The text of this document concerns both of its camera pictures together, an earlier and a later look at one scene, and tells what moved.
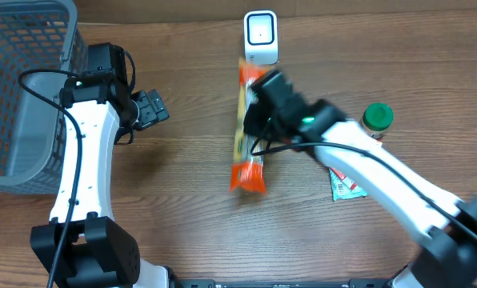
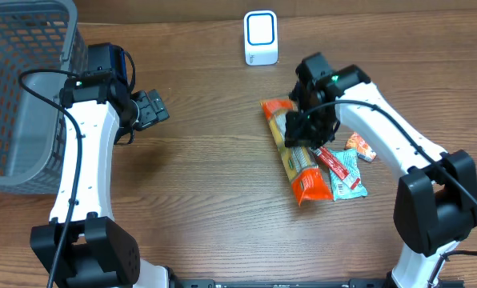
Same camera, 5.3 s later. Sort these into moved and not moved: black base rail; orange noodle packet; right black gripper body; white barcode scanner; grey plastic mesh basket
Moved: right black gripper body; orange noodle packet
Not moved: grey plastic mesh basket; black base rail; white barcode scanner
